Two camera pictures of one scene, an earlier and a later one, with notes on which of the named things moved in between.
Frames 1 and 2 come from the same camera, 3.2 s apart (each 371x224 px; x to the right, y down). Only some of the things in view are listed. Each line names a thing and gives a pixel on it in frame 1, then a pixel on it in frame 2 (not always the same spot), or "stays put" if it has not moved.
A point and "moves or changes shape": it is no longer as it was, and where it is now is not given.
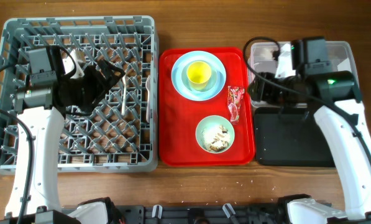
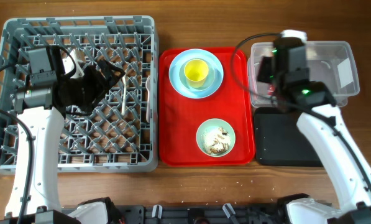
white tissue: (284, 68) to (292, 33)
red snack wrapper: (235, 94) moves or changes shape
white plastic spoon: (123, 104) stays put
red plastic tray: (179, 117) stays put
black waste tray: (289, 136) stays put
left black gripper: (101, 86) stays put
